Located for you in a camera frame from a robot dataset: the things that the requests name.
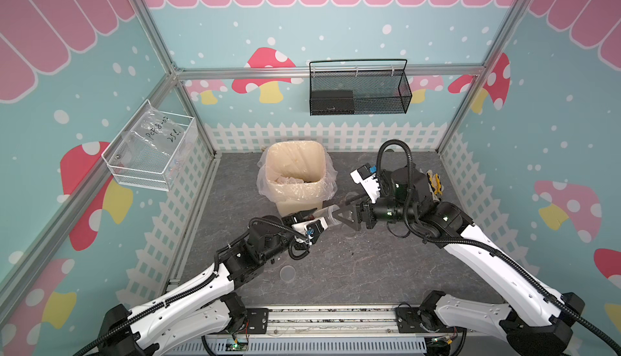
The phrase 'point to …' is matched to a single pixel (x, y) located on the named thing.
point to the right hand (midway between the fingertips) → (340, 209)
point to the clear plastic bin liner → (331, 181)
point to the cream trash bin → (296, 174)
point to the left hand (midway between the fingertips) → (316, 218)
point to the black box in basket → (332, 102)
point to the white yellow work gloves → (435, 185)
